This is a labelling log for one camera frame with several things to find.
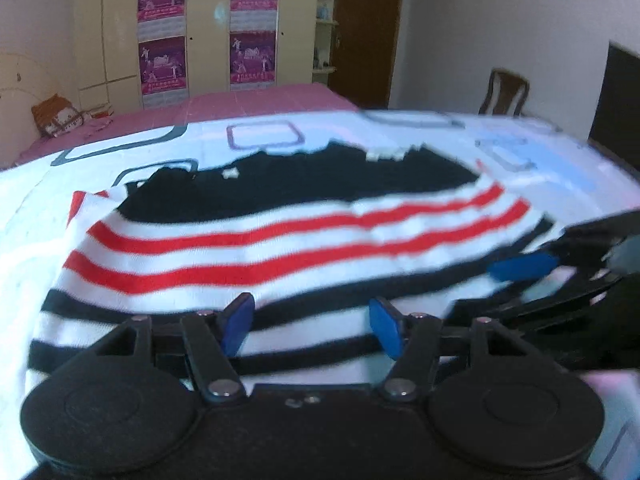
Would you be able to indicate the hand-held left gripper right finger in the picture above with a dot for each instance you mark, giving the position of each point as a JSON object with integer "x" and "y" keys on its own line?
{"x": 387, "y": 325}

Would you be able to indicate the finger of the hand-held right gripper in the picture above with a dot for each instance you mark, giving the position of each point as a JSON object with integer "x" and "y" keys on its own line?
{"x": 520, "y": 266}
{"x": 525, "y": 301}

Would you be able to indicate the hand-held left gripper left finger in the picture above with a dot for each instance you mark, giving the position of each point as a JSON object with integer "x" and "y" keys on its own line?
{"x": 235, "y": 324}

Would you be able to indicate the striped knit sweater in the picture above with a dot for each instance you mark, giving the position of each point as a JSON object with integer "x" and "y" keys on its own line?
{"x": 300, "y": 240}

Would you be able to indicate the wooden chair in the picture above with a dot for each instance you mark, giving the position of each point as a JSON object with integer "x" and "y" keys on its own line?
{"x": 502, "y": 92}

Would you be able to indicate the black television screen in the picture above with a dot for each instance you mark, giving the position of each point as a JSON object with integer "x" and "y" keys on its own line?
{"x": 617, "y": 100}

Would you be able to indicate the pink bed cover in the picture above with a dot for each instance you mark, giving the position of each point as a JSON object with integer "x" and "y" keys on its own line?
{"x": 225, "y": 102}

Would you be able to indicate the patterned bed sheet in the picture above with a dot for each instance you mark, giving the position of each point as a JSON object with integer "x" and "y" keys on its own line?
{"x": 30, "y": 220}

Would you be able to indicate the floral cloth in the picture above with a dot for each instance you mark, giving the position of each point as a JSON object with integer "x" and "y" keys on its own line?
{"x": 97, "y": 112}

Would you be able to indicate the orange pillow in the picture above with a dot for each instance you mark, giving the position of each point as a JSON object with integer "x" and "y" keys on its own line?
{"x": 57, "y": 117}

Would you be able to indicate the brown wooden door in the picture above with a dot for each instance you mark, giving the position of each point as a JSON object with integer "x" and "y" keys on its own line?
{"x": 367, "y": 35}

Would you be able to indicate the cream corner shelf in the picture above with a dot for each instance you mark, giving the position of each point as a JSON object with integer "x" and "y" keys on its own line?
{"x": 326, "y": 45}

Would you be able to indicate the cream wardrobe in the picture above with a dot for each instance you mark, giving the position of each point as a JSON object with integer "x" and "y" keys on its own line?
{"x": 210, "y": 35}

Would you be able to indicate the cream rounded headboard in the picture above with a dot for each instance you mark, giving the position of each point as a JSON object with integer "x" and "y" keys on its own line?
{"x": 20, "y": 110}

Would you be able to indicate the blue figurine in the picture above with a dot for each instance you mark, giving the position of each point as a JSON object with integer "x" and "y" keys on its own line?
{"x": 324, "y": 10}

